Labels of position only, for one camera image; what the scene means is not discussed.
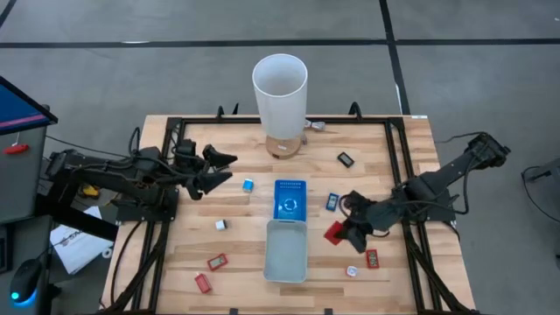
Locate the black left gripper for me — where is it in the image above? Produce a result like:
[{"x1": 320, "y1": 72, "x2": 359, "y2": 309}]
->
[{"x1": 174, "y1": 143, "x2": 239, "y2": 201}]

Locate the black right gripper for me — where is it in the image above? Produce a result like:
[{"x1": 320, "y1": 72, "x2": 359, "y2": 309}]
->
[{"x1": 335, "y1": 191, "x2": 389, "y2": 254}]

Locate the red small box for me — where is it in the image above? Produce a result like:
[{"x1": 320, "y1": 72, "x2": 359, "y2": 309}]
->
[
  {"x1": 194, "y1": 273, "x2": 214, "y2": 295},
  {"x1": 324, "y1": 220, "x2": 347, "y2": 247}
]

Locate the black small digital display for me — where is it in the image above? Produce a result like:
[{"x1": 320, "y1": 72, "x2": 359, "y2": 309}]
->
[{"x1": 336, "y1": 150, "x2": 356, "y2": 169}]

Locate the white plastic bin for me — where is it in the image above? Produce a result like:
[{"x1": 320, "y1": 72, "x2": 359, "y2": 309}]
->
[{"x1": 262, "y1": 218, "x2": 309, "y2": 284}]

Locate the blue plastic basket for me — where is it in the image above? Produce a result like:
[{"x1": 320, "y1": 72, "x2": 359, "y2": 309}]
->
[{"x1": 272, "y1": 178, "x2": 308, "y2": 222}]

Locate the white table lamp wooden base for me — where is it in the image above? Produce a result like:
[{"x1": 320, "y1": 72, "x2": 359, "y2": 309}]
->
[{"x1": 251, "y1": 52, "x2": 309, "y2": 161}]

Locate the black diagonal support beam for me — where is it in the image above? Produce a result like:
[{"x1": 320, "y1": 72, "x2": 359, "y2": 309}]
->
[{"x1": 34, "y1": 194, "x2": 120, "y2": 242}]

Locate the white printed paper sheet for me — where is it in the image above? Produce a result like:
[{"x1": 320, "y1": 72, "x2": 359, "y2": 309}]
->
[{"x1": 49, "y1": 205, "x2": 115, "y2": 276}]

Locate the grey cabinet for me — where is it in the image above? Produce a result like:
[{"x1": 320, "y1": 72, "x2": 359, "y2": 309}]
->
[{"x1": 0, "y1": 124, "x2": 49, "y2": 224}]

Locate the monitor with blue screen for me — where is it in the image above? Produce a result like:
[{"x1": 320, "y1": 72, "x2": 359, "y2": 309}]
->
[{"x1": 0, "y1": 76, "x2": 59, "y2": 136}]

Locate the black computer mouse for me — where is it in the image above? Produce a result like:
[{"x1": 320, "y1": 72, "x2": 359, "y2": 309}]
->
[{"x1": 9, "y1": 258, "x2": 44, "y2": 307}]

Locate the black metal table frame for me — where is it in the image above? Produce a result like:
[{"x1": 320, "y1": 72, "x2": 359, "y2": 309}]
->
[{"x1": 101, "y1": 102, "x2": 480, "y2": 315}]

